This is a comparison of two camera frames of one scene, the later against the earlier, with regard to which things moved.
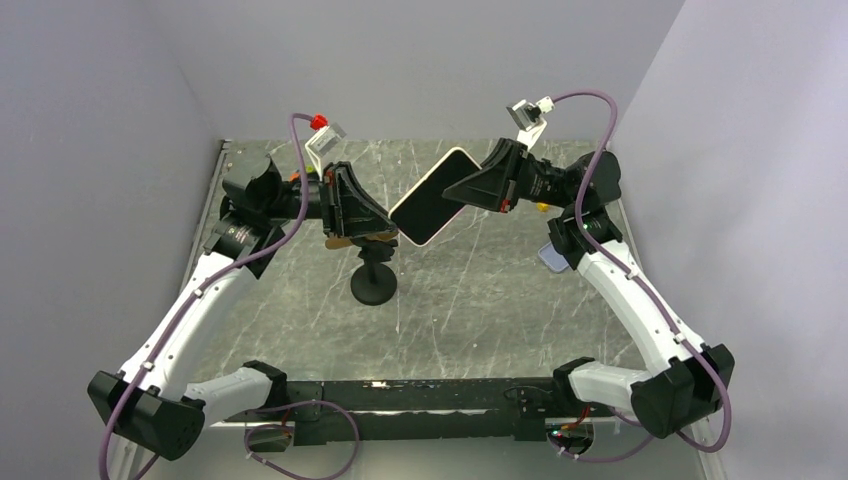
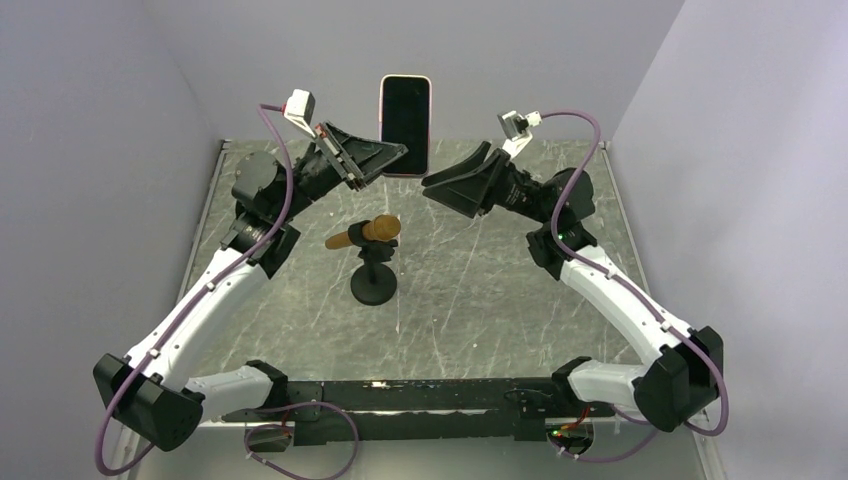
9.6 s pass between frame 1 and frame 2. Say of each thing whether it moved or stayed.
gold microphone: stayed
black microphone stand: stayed
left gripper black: moved
